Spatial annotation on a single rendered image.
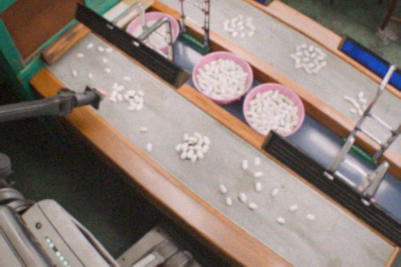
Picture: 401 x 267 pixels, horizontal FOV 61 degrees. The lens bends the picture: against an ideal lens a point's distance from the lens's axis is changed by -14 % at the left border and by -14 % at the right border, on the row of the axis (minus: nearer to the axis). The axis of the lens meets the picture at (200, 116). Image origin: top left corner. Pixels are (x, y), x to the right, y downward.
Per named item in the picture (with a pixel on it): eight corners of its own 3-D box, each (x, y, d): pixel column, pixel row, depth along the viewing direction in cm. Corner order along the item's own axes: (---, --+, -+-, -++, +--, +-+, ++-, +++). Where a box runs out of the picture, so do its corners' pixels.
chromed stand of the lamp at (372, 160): (373, 167, 158) (416, 118, 119) (340, 143, 165) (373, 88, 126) (388, 138, 165) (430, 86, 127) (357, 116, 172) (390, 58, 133)
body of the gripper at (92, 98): (89, 84, 157) (77, 86, 151) (104, 96, 154) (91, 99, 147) (84, 97, 160) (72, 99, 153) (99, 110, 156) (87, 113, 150)
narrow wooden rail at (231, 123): (385, 252, 139) (397, 247, 130) (92, 41, 200) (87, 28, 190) (391, 242, 142) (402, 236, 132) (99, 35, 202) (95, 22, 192)
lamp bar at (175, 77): (177, 91, 136) (176, 78, 129) (74, 19, 156) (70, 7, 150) (193, 77, 139) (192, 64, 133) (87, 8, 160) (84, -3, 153)
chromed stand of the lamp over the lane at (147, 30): (152, 109, 175) (139, 44, 136) (122, 86, 182) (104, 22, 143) (179, 82, 182) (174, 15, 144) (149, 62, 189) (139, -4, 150)
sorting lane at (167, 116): (356, 309, 122) (358, 309, 120) (47, 70, 183) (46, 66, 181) (392, 249, 134) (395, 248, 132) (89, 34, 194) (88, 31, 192)
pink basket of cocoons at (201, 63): (242, 118, 172) (243, 106, 164) (185, 102, 177) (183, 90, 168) (256, 72, 185) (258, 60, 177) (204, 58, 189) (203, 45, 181)
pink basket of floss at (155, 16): (179, 61, 189) (178, 48, 181) (126, 64, 189) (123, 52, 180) (179, 23, 202) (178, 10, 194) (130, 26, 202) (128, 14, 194)
